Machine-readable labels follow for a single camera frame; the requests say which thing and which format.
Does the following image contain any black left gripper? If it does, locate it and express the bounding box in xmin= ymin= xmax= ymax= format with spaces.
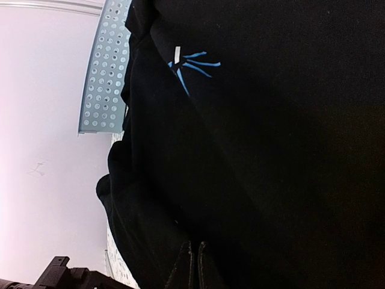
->
xmin=1 ymin=256 xmax=131 ymax=289

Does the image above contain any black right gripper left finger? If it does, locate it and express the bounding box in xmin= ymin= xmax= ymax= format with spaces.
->
xmin=165 ymin=241 xmax=193 ymax=289

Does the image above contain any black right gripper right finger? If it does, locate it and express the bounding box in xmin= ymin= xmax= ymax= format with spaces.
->
xmin=197 ymin=241 xmax=226 ymax=289

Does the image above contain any black t-shirt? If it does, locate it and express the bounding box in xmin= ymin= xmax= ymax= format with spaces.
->
xmin=96 ymin=1 xmax=384 ymax=288

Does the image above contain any light blue plastic basket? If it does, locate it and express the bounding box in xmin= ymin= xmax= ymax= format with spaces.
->
xmin=78 ymin=0 xmax=131 ymax=134

